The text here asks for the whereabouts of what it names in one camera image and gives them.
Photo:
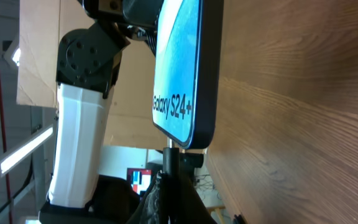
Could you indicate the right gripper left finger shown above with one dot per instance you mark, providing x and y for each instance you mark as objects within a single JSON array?
[{"x": 149, "y": 210}]

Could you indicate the red vertical pole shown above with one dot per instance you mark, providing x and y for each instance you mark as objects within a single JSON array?
[{"x": 6, "y": 207}]

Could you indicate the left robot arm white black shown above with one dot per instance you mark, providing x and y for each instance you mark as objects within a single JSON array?
[{"x": 88, "y": 63}]

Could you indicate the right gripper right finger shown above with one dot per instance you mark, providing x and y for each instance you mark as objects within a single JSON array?
[{"x": 191, "y": 209}]

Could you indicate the red white monitor screen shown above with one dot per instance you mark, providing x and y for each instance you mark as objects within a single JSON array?
[{"x": 139, "y": 179}]

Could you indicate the blue Galaxy S24 smartphone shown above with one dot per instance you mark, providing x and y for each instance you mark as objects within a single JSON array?
[{"x": 187, "y": 60}]

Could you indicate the ceiling light fixture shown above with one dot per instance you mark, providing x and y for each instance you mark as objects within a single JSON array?
[{"x": 17, "y": 154}]

